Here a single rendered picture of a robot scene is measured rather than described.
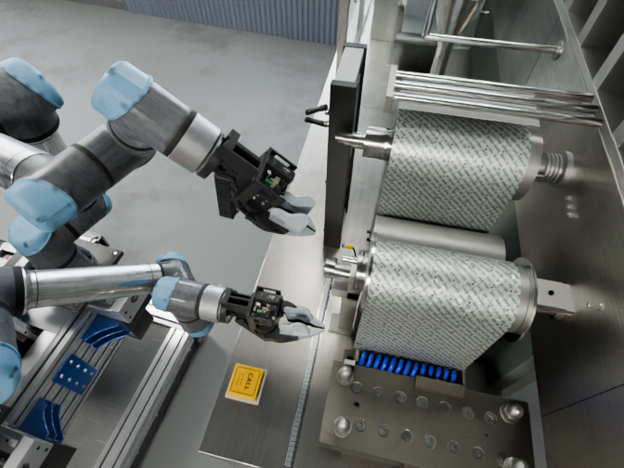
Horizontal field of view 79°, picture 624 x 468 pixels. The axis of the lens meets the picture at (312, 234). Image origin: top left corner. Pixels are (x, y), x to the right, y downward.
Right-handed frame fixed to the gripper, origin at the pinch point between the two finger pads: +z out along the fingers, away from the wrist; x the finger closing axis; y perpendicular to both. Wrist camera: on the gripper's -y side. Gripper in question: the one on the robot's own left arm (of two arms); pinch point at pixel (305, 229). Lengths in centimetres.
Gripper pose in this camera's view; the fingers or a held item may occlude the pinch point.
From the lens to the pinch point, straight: 64.1
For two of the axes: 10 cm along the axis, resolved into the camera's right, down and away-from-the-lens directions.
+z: 7.5, 5.1, 4.2
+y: 6.2, -3.2, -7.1
